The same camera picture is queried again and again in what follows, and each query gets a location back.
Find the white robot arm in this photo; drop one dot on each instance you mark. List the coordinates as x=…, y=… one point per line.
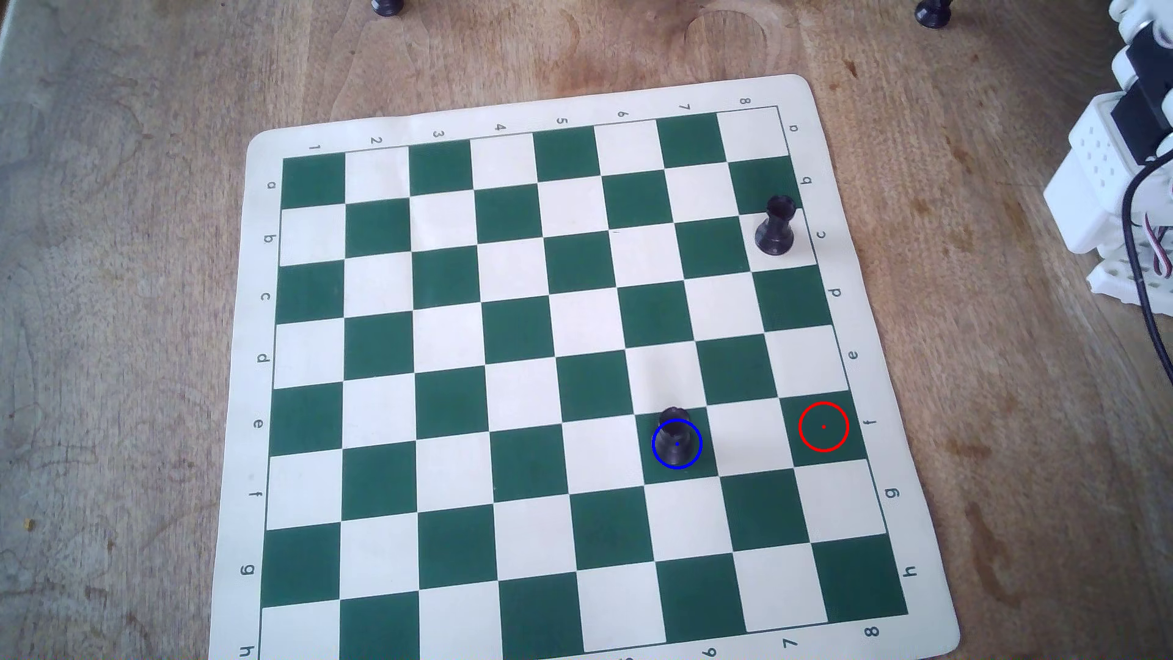
x=1090, y=183

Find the green white chessboard mat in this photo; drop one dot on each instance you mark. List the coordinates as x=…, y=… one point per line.
x=513, y=367

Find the black rook chess piece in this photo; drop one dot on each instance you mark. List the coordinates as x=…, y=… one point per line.
x=775, y=234

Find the black pawn chess piece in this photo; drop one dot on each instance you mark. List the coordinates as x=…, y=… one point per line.
x=676, y=442

